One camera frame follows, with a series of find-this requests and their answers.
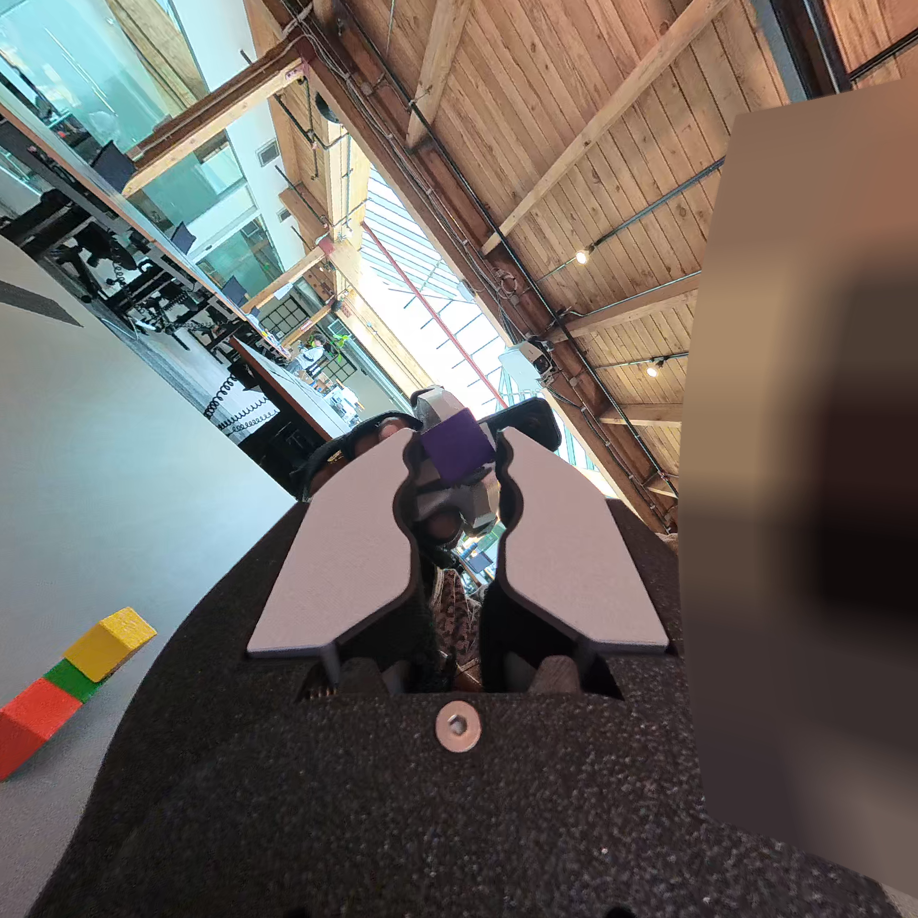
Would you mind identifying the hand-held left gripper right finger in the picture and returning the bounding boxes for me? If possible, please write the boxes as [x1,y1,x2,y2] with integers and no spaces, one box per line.
[493,426,671,657]

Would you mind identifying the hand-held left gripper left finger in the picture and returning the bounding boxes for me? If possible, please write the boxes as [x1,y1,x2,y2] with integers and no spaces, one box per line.
[246,427,424,686]

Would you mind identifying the purple wooden cube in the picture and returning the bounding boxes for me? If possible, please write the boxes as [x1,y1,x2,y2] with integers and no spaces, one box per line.
[418,410,497,480]

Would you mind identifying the yellow wooden cube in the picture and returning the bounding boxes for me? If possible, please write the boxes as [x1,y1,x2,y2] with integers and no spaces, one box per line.
[63,607,159,684]

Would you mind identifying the green wooden cube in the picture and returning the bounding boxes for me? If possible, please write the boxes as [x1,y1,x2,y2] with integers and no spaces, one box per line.
[42,658,107,705]

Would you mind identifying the orange-red wooden cube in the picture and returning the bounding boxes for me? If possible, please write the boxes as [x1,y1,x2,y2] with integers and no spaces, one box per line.
[0,676,85,783]

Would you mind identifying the dark wooden desk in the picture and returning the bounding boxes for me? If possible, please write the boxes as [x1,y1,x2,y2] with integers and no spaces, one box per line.
[229,336,352,460]

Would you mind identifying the person's right hand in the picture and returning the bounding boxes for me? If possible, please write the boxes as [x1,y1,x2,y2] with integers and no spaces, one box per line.
[378,419,465,550]

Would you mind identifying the white ceiling device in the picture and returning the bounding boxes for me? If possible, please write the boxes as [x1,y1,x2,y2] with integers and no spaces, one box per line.
[498,339,559,392]

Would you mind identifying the red ceiling pipe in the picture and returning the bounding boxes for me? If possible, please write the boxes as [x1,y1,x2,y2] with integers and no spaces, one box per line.
[361,221,507,410]

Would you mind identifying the black office chair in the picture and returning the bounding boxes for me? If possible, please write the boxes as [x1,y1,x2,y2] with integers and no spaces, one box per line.
[54,237,141,302]

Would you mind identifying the black coiled cable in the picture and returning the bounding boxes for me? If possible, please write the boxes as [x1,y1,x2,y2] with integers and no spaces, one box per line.
[203,373,241,420]
[215,407,282,433]

